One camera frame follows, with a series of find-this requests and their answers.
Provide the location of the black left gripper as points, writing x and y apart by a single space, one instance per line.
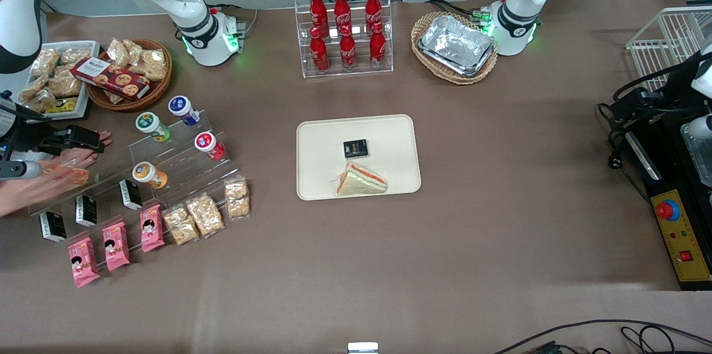
632 102

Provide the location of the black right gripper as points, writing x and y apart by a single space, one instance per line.
33 139

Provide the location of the triangle sandwich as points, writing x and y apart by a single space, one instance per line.
361 181
68 175

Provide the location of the green gum bottle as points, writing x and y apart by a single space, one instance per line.
153 126

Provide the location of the bare person forearm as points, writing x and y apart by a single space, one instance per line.
14 198

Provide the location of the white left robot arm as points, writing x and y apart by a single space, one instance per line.
517 20

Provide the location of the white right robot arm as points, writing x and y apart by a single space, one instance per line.
206 37

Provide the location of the white rectangular snack tray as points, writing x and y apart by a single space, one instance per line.
83 95

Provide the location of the orange gum bottle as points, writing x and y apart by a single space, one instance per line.
149 175

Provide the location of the blue gum bottle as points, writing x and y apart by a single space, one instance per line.
183 109

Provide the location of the red gum bottle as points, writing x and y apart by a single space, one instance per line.
209 145

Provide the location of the aluminium foil tray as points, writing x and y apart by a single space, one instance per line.
456 42

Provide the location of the cream plastic tray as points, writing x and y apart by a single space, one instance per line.
389 148

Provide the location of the bare person hand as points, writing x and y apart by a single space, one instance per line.
72 160

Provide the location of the yellow snack packet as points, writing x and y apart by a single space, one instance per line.
62 106

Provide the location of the clear nut brittle packet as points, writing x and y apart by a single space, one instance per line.
135 50
45 62
65 85
40 102
33 88
118 52
154 65
76 55

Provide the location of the red cookie box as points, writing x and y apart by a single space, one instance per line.
111 79

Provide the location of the small black box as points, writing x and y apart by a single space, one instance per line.
130 195
355 148
53 226
86 210

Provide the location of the clear plastic container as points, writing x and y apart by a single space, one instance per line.
700 159

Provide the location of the round brown wicker basket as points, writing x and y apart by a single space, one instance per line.
158 89

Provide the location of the clear acrylic stepped stand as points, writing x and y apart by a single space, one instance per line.
183 167

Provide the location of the pink snack packet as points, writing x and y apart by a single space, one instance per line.
116 246
83 262
151 229

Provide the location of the black control box yellow panel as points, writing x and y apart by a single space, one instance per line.
681 231

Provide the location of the clear cracker packet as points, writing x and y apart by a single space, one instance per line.
181 225
237 197
205 215

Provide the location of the oval light wicker basket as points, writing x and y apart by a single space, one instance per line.
425 62

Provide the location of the clear acrylic bottle rack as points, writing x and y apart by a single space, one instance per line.
303 64

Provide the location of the red cola bottle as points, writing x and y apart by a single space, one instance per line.
377 48
342 9
319 53
373 9
348 50
318 6

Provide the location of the small silver object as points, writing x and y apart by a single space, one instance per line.
362 348

